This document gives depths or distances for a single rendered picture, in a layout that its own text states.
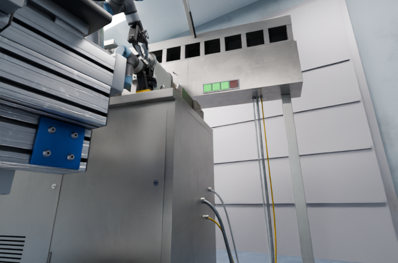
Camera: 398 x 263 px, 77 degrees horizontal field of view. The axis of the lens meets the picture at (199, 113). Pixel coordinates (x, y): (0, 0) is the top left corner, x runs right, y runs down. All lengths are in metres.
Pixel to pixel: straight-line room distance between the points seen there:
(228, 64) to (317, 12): 1.79
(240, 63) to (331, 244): 1.76
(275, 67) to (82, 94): 1.35
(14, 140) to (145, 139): 0.63
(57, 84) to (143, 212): 0.64
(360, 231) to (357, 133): 0.83
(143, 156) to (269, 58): 1.07
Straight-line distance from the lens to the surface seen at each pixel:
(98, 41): 1.16
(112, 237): 1.09
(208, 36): 1.93
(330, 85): 2.87
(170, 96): 1.04
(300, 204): 1.64
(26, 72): 0.49
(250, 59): 1.74
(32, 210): 1.37
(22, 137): 0.51
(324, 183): 2.65
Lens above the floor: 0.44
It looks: 20 degrees up
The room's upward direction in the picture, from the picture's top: straight up
